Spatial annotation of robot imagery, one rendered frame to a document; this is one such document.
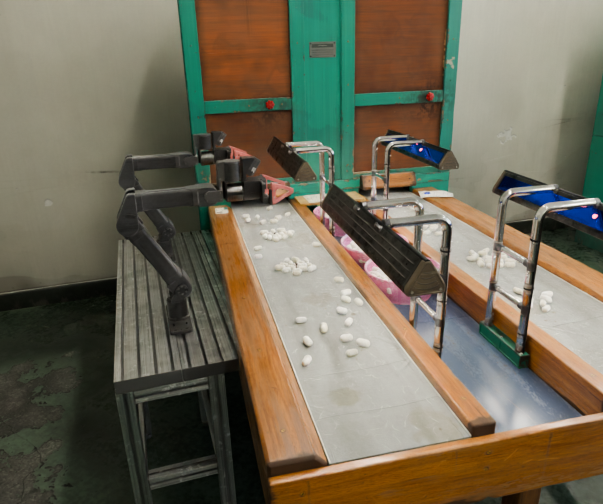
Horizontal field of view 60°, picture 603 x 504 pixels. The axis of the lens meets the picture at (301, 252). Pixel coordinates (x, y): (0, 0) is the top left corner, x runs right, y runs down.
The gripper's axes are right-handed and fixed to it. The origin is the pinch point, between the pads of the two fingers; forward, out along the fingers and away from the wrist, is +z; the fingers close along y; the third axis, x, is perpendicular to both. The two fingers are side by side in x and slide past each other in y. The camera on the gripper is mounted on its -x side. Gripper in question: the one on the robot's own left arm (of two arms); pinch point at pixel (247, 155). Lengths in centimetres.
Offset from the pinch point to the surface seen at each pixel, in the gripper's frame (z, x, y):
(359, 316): 13, 33, -91
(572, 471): 37, 46, -150
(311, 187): 40, 25, 34
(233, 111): 2.0, -14.4, 36.9
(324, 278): 12, 33, -61
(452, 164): 69, 0, -47
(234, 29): 5, -50, 38
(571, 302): 76, 32, -105
